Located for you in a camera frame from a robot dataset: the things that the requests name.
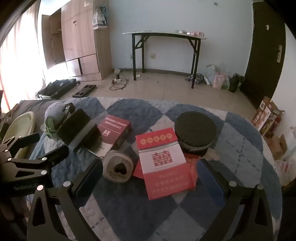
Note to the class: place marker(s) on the black round tin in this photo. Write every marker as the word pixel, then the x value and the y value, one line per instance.
pixel 195 132

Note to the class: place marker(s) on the pink plastic bag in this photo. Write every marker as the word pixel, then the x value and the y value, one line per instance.
pixel 218 80

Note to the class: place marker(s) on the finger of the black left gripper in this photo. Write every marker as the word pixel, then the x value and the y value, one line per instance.
pixel 16 148
pixel 15 170

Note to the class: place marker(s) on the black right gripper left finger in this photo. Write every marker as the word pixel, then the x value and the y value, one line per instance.
pixel 44 222

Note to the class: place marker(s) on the dark door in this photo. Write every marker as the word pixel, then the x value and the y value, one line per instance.
pixel 266 56

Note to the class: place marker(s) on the open black suitcase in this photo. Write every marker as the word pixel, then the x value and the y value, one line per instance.
pixel 56 89

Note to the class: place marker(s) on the wooden wardrobe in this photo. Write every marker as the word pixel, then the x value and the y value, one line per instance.
pixel 72 47

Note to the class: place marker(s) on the black rectangular box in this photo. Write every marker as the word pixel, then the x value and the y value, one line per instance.
pixel 79 131

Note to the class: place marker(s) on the beige plastic basin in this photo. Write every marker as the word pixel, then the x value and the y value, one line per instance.
pixel 22 126

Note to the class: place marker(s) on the checkered cloth on floor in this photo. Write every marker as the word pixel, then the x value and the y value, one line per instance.
pixel 199 79

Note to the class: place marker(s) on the black leg folding table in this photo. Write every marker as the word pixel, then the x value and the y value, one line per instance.
pixel 171 45

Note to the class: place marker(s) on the printed cardboard box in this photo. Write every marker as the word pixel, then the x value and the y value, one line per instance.
pixel 265 115

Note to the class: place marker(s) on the black foam tray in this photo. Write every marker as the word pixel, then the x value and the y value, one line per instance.
pixel 85 91

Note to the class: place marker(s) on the red envelope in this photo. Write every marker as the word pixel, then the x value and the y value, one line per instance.
pixel 191 161

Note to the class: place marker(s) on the white bag on wardrobe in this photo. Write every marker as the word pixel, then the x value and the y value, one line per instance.
pixel 100 17

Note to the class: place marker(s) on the red double happiness box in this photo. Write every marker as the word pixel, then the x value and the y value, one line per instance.
pixel 164 166

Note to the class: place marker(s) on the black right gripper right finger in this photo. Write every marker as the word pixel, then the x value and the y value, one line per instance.
pixel 255 222

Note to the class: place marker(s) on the red Hongqiqu cigarette box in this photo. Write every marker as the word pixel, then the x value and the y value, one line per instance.
pixel 113 131

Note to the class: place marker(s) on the black bag by door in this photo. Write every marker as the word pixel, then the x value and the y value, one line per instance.
pixel 234 81

